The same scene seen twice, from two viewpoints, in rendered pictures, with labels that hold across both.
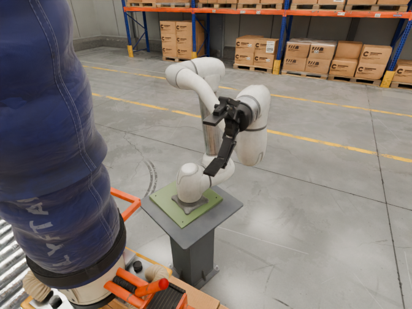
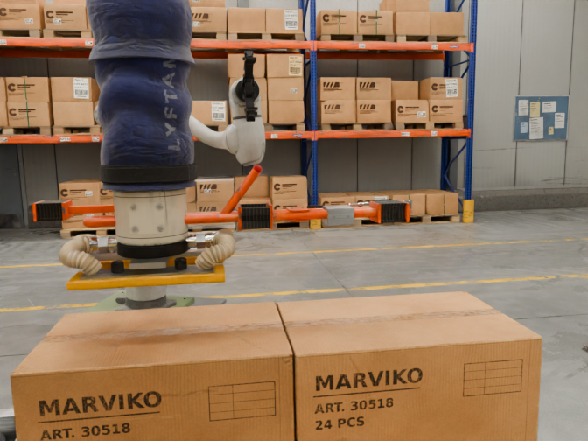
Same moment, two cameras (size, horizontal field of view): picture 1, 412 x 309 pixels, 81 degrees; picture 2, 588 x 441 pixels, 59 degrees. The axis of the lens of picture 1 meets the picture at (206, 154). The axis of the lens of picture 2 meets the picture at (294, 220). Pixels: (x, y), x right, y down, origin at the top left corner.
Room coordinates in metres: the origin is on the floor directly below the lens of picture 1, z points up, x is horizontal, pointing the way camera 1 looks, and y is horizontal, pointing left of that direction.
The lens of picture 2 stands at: (-0.82, 0.76, 1.41)
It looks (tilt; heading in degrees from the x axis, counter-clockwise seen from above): 8 degrees down; 325
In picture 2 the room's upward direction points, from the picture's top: 1 degrees counter-clockwise
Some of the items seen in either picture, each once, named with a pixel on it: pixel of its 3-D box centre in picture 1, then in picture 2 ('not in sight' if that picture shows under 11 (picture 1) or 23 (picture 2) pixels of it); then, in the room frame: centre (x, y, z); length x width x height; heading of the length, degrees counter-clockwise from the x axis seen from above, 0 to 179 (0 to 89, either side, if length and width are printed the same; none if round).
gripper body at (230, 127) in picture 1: (234, 122); (248, 89); (0.61, -0.08, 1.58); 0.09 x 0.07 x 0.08; 154
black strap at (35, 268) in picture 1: (80, 238); (149, 171); (0.40, 0.32, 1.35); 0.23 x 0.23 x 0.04
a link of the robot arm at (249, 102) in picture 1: (243, 112); (246, 92); (0.68, -0.11, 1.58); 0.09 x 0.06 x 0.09; 64
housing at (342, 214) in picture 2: not in sight; (338, 214); (0.19, -0.09, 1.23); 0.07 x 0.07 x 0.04; 64
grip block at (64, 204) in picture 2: not in sight; (53, 210); (0.77, 0.48, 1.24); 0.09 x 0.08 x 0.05; 154
